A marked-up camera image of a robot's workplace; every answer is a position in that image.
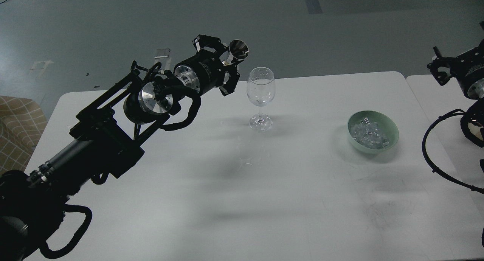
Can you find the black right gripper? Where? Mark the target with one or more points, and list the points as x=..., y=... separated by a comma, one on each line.
x=468, y=70

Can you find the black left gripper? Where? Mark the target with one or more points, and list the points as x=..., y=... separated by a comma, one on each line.
x=203, y=72

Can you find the steel double jigger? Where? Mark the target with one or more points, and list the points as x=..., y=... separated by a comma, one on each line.
x=237, y=51

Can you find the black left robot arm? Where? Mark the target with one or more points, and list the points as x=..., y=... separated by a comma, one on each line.
x=35, y=214

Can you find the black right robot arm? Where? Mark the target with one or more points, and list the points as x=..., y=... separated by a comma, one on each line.
x=471, y=124

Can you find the clear wine glass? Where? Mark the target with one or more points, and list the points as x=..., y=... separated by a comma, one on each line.
x=261, y=90

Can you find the clear ice cubes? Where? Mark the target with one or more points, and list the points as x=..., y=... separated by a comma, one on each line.
x=369, y=134

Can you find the grey floor tape marker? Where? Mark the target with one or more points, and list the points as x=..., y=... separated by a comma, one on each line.
x=162, y=60

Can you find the green bowl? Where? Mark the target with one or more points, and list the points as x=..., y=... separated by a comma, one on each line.
x=386, y=125

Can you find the beige checkered chair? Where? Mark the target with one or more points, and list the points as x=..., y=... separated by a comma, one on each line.
x=22, y=123

